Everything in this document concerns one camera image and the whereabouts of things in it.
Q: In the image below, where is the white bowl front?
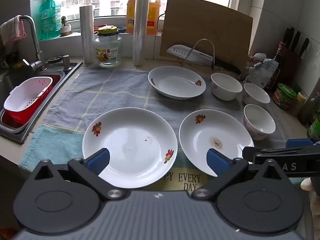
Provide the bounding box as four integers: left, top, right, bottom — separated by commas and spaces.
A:
242, 104, 276, 141

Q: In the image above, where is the white bowl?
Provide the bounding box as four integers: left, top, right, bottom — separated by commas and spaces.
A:
242, 83, 271, 109
211, 73, 242, 101
242, 104, 276, 141

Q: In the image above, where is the white plate with stain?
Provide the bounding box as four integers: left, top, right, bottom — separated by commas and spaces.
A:
179, 109, 254, 177

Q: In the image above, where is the white plate back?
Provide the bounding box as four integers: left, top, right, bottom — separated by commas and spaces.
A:
148, 66, 206, 100

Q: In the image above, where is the chrome kitchen faucet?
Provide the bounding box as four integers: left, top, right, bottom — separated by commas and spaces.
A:
19, 15, 47, 72

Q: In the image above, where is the right gloved hand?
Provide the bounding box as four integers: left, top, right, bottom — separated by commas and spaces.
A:
300, 178, 320, 216

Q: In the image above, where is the green cap glass bottle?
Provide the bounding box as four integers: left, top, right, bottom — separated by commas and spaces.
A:
307, 115, 320, 139

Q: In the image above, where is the yellow lid spice jar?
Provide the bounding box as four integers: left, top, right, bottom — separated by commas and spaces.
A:
290, 92, 307, 116

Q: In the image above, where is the clear oil bottle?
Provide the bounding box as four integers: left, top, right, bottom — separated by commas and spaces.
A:
298, 80, 319, 126

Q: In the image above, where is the green lid sauce jar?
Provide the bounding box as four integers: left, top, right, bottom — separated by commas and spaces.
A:
272, 83, 297, 110

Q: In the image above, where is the dark soy sauce bottle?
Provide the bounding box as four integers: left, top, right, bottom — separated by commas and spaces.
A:
265, 27, 295, 93

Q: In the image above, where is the grey checked dish mat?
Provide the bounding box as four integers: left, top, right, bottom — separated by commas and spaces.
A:
19, 65, 291, 193

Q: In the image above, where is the white plastic bag package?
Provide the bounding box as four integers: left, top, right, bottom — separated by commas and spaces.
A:
245, 58, 279, 88

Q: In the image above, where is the knife block with knives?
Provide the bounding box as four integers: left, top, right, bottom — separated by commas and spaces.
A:
282, 27, 310, 85

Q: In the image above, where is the red wash basin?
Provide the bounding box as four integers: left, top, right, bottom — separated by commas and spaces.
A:
0, 74, 61, 129

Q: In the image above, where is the soap dispenser pump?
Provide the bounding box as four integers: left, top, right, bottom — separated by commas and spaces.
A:
60, 55, 72, 73

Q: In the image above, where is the white colander basket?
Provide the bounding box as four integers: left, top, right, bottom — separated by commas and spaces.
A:
4, 76, 53, 113

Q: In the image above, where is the glass jar yellow lid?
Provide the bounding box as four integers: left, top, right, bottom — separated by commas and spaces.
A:
94, 25, 123, 68

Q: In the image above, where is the small potted plant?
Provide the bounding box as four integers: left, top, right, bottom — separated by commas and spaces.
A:
60, 16, 72, 37

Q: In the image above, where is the bamboo cutting board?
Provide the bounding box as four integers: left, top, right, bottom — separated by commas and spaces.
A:
159, 0, 253, 72

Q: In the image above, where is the green detergent bottle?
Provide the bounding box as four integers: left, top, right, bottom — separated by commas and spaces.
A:
39, 0, 61, 40

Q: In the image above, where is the plastic bag roll white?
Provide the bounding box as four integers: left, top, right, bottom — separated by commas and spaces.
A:
79, 5, 95, 64

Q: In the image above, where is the pink cloth on faucet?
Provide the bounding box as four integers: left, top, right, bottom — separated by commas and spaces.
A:
0, 15, 27, 46

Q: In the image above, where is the orange oil jug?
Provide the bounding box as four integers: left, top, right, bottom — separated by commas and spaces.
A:
126, 0, 161, 35

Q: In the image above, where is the plastic wrap roll tall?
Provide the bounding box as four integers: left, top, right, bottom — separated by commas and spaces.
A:
133, 0, 149, 67

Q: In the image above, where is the metal wire rack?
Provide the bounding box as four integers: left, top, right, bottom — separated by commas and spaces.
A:
177, 38, 217, 71

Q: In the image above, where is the kitchen knife black handle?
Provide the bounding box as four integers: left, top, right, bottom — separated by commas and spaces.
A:
167, 44, 241, 75

